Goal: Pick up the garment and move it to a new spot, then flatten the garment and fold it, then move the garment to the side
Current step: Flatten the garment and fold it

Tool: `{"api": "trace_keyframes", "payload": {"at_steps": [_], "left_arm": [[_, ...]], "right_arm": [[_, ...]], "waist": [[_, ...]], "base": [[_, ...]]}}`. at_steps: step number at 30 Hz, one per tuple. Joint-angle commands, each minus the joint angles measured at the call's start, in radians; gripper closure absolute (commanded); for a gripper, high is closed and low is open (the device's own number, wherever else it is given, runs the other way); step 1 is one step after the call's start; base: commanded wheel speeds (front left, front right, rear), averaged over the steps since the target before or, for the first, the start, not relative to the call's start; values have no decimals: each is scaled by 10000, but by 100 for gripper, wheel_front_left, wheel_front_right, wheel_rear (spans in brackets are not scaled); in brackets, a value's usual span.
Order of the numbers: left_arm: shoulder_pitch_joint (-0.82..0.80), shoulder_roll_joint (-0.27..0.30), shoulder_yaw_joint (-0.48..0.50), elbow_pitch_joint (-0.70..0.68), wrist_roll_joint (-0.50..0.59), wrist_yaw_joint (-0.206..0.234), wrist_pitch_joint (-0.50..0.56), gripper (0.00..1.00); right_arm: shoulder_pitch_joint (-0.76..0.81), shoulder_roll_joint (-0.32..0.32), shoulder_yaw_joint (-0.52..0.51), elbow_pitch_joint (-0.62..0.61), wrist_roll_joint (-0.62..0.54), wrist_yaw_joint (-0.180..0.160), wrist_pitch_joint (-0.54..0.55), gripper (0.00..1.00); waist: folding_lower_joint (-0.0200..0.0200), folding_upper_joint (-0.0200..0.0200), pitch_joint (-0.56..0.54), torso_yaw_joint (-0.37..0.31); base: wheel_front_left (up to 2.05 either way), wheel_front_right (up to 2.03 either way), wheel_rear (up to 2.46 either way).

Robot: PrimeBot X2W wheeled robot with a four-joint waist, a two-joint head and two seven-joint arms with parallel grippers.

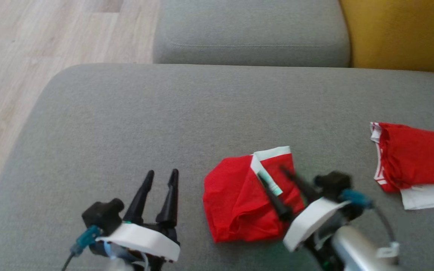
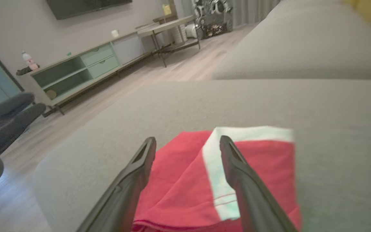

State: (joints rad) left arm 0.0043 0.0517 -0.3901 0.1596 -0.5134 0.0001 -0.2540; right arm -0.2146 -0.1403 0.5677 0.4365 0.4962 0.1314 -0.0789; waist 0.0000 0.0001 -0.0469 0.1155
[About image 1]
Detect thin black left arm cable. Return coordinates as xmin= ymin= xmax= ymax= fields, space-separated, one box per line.
xmin=61 ymin=252 xmax=76 ymax=271

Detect large yellow sofa back cushion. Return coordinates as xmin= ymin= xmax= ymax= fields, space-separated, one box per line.
xmin=339 ymin=0 xmax=434 ymax=74

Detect white cable label tag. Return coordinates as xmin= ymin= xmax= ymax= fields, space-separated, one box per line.
xmin=376 ymin=242 xmax=401 ymax=259

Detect long grey sofa seat cushion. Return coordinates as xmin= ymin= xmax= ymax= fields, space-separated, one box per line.
xmin=153 ymin=0 xmax=351 ymax=68

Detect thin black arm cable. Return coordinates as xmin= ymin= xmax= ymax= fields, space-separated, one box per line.
xmin=61 ymin=252 xmax=76 ymax=271
xmin=371 ymin=206 xmax=399 ymax=260

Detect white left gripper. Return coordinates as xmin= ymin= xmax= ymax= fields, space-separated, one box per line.
xmin=95 ymin=169 xmax=181 ymax=271

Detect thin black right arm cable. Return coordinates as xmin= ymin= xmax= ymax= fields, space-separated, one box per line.
xmin=371 ymin=206 xmax=399 ymax=260

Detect large grey sofa chaise seat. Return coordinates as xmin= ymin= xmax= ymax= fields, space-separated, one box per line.
xmin=0 ymin=63 xmax=434 ymax=271

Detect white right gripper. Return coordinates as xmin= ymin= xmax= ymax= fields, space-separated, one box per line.
xmin=257 ymin=167 xmax=352 ymax=271

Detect red jersey shirt white sleeves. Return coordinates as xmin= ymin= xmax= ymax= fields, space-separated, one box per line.
xmin=370 ymin=122 xmax=434 ymax=210

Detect red mesh shorts white trim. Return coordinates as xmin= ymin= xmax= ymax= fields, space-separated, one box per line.
xmin=203 ymin=146 xmax=309 ymax=243

